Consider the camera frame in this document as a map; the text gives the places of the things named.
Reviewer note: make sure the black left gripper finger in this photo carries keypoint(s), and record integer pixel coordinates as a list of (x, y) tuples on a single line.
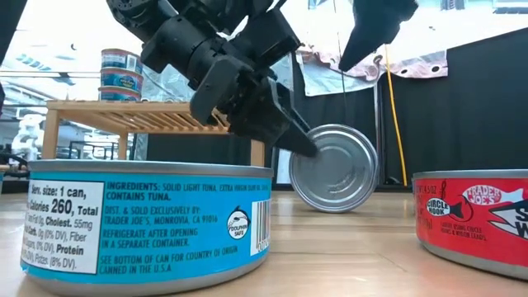
[(299, 132)]

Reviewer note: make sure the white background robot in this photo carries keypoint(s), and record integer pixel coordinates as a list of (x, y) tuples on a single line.
[(26, 136)]

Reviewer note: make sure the black metal cart frame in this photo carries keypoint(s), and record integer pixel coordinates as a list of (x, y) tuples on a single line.
[(92, 143)]

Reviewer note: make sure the red label fish can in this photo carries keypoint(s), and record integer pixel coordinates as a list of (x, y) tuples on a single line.
[(474, 222)]

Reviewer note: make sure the black table frame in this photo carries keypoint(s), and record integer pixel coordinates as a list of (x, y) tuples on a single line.
[(396, 188)]

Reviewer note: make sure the pink eyelet curtain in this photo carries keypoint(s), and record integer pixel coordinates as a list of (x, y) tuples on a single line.
[(420, 68)]

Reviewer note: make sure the wooden slatted shelf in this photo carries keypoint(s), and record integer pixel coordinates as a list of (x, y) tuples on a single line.
[(103, 106)]

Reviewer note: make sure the black backdrop curtain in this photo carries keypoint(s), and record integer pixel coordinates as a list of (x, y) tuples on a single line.
[(198, 150), (474, 115), (330, 111)]

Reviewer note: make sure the white curtain strip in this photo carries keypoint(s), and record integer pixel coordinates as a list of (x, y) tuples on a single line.
[(282, 169)]

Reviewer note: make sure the metal stand pole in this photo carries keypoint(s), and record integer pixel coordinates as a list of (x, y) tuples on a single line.
[(381, 123)]

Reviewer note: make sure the teal label tuna can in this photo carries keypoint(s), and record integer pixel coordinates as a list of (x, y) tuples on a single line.
[(165, 227)]

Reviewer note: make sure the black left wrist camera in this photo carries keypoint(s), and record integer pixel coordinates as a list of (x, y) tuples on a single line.
[(268, 39)]

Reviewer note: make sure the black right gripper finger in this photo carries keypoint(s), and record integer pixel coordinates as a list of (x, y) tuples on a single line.
[(379, 24)]

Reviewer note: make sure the blue label gold-rim can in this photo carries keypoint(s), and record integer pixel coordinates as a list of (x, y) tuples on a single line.
[(119, 95), (119, 61), (121, 80)]

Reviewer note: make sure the green label tuna can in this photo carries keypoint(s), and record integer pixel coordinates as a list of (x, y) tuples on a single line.
[(342, 177)]

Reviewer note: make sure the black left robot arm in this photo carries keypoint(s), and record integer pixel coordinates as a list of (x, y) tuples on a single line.
[(185, 45)]

